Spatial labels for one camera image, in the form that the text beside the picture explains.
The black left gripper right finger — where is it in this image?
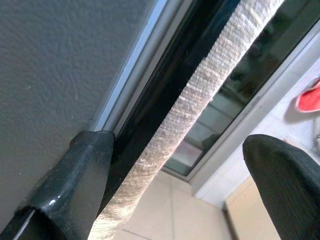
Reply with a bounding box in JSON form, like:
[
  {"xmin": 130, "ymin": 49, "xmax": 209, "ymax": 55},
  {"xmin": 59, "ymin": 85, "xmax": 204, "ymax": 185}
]
[{"xmin": 242, "ymin": 133, "xmax": 320, "ymax": 240}]

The red slipper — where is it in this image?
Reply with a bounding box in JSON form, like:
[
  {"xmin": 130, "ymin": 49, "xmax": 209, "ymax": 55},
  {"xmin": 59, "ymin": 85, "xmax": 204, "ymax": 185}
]
[{"xmin": 296, "ymin": 77, "xmax": 320, "ymax": 113}]

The beige towel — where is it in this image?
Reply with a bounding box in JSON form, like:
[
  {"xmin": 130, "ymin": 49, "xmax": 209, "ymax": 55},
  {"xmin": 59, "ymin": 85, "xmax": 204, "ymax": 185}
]
[{"xmin": 87, "ymin": 0, "xmax": 286, "ymax": 240}]

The glass sliding door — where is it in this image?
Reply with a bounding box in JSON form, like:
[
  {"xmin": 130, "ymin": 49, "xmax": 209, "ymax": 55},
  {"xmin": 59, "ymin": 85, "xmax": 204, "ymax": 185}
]
[{"xmin": 162, "ymin": 0, "xmax": 320, "ymax": 183}]

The grey steel fridge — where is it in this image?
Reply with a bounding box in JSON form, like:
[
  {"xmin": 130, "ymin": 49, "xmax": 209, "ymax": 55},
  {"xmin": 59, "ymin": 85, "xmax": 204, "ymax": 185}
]
[{"xmin": 0, "ymin": 0, "xmax": 241, "ymax": 218}]

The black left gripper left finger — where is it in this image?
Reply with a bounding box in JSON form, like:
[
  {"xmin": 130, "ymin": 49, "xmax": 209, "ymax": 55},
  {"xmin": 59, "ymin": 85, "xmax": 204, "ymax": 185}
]
[{"xmin": 0, "ymin": 129, "xmax": 116, "ymax": 240}]

